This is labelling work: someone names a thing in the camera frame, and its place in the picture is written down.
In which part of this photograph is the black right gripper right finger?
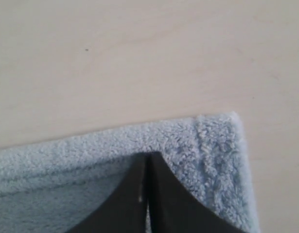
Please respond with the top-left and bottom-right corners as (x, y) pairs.
(148, 152), (243, 233)

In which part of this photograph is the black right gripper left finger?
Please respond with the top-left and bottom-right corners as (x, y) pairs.
(70, 153), (148, 233)

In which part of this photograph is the light blue terry towel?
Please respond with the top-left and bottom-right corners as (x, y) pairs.
(0, 113), (260, 233)

